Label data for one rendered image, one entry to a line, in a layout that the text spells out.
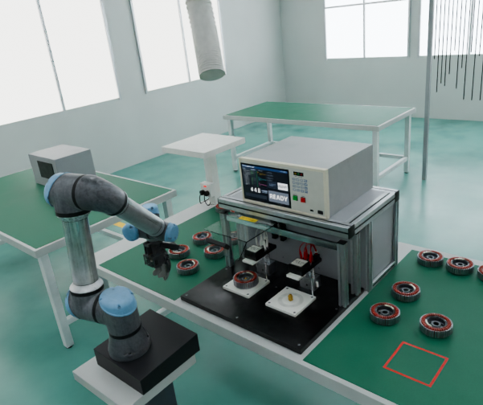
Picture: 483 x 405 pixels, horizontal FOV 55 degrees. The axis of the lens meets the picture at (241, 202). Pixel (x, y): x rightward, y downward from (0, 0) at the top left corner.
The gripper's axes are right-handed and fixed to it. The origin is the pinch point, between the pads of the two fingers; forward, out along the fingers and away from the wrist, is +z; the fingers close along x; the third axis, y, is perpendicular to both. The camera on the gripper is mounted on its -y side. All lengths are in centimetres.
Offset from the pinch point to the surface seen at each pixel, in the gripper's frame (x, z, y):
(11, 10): -420, -137, -155
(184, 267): -11.5, 8.5, -20.0
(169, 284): -6.1, 9.2, -5.6
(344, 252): 72, -18, -31
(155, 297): -5.5, 10.7, 4.0
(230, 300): 29.3, 7.2, -9.5
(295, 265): 52, -8, -27
